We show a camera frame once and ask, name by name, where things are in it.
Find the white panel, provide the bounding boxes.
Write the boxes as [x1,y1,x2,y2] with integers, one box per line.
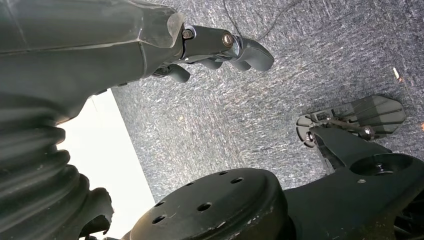
[56,88,157,240]

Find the small pale scrap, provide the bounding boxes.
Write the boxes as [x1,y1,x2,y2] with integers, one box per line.
[392,66,404,84]

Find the thin black floor cable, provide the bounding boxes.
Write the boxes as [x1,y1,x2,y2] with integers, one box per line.
[222,0,304,42]

